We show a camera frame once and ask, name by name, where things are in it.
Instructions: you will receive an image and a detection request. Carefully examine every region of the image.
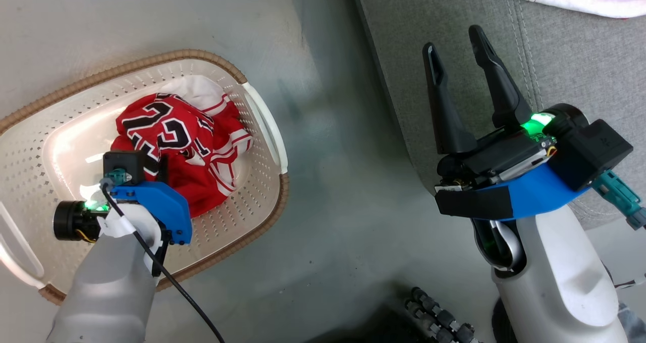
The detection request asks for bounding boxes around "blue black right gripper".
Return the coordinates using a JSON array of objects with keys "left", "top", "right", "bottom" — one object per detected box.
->
[{"left": 422, "top": 25, "right": 602, "bottom": 220}]

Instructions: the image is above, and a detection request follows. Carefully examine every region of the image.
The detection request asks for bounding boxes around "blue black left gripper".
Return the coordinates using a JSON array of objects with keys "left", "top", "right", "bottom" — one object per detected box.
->
[{"left": 53, "top": 153, "right": 193, "bottom": 279}]

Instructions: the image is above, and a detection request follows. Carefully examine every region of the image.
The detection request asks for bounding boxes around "red basketball jersey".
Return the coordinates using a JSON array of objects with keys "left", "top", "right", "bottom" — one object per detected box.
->
[{"left": 111, "top": 75, "right": 254, "bottom": 218}]

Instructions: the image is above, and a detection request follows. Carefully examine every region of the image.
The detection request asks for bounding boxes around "grey fabric sofa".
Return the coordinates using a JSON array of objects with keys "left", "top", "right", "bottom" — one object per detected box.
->
[{"left": 350, "top": 0, "right": 646, "bottom": 231}]

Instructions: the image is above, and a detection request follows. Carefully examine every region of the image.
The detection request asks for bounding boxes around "white laundry basket brown rim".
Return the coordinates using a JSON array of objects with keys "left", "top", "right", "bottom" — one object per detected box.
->
[{"left": 0, "top": 49, "right": 290, "bottom": 306}]

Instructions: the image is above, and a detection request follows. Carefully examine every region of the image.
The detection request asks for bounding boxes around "black roller base wheel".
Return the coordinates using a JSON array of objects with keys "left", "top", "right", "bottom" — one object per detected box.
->
[{"left": 403, "top": 286, "right": 481, "bottom": 343}]

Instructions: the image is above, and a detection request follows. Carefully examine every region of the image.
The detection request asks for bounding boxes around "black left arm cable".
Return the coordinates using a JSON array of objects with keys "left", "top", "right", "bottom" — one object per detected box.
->
[{"left": 100, "top": 181, "right": 226, "bottom": 343}]

